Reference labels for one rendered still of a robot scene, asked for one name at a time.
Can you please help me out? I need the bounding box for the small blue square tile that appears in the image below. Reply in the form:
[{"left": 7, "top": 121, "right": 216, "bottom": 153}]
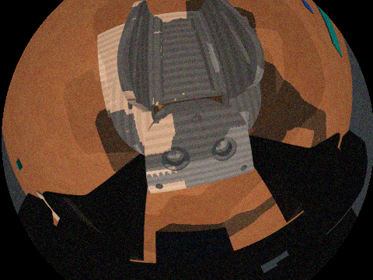
[{"left": 302, "top": 0, "right": 314, "bottom": 15}]

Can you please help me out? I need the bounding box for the small teal cube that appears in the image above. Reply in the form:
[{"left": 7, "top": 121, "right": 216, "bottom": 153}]
[{"left": 16, "top": 159, "right": 22, "bottom": 170}]

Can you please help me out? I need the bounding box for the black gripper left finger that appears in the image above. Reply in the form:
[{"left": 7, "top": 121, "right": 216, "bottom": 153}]
[{"left": 43, "top": 153, "right": 147, "bottom": 261}]

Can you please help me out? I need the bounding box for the teal flat rectangular plate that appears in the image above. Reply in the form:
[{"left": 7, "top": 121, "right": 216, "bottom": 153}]
[{"left": 315, "top": 3, "right": 343, "bottom": 57}]

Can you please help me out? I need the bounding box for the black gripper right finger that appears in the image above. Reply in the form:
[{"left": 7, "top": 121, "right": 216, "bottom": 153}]
[{"left": 249, "top": 133, "right": 340, "bottom": 223}]

